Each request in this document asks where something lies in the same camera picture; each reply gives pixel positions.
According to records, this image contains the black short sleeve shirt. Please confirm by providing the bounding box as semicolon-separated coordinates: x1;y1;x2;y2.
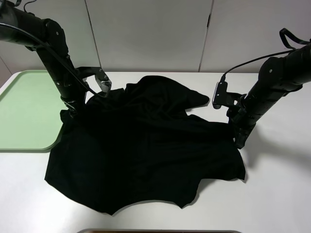
45;76;245;215

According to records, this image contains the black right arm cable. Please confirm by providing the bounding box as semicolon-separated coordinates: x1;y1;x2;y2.
220;28;311;84

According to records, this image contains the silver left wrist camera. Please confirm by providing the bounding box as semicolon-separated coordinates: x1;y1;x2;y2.
76;67;112;98

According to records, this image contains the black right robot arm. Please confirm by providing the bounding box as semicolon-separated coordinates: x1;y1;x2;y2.
227;45;311;149

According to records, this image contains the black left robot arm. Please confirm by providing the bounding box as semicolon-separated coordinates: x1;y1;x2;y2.
0;0;86;114

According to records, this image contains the light green plastic tray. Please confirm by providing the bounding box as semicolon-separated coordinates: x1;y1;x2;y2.
0;70;66;151

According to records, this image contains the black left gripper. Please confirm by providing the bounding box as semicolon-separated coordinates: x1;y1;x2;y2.
60;91;85;114

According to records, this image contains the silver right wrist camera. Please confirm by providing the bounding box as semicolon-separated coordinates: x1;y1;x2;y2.
212;81;242;110

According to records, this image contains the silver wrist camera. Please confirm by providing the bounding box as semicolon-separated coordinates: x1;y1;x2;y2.
76;67;112;98
212;81;242;110

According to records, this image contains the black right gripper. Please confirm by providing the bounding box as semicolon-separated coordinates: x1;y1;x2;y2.
226;106;256;149

